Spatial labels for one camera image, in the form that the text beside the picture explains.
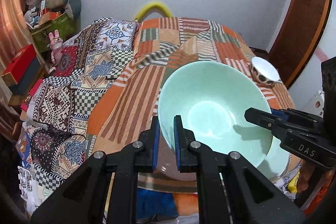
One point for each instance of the white wardrobe with hearts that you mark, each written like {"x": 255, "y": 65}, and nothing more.
{"x": 310, "y": 79}

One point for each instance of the pink rabbit toy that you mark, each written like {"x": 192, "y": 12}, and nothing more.
{"x": 56, "y": 46}

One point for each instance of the green storage box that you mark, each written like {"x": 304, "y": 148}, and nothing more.
{"x": 66, "y": 26}

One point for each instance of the white spotted bowl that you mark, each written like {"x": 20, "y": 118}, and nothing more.
{"x": 264, "y": 72}

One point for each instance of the pink bowl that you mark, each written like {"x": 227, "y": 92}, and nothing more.
{"x": 178, "y": 171}

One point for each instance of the red box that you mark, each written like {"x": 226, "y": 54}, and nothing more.
{"x": 26, "y": 58}

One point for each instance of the right hand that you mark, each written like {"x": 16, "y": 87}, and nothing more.
{"x": 305, "y": 172}

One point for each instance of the yellow foam arch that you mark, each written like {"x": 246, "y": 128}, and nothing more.
{"x": 156, "y": 6}

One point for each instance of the orange curtain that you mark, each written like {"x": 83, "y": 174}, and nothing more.
{"x": 14, "y": 31}

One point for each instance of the patterned geometric quilt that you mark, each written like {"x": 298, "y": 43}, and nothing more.
{"x": 54, "y": 140}

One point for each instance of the mint green bowl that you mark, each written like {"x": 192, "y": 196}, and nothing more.
{"x": 211, "y": 99}

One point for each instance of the brown wooden door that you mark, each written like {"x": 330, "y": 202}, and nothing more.
{"x": 298, "y": 37}

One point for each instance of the orange striped patchwork blanket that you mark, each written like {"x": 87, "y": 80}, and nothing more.
{"x": 160, "y": 48}

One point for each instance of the white sticker suitcase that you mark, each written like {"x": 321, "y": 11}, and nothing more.
{"x": 316, "y": 104}

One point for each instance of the mint green plate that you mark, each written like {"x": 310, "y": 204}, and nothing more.
{"x": 276, "y": 161}

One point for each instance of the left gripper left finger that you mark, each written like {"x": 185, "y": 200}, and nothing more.
{"x": 104, "y": 187}

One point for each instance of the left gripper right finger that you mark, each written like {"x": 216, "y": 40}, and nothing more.
{"x": 230, "y": 189}

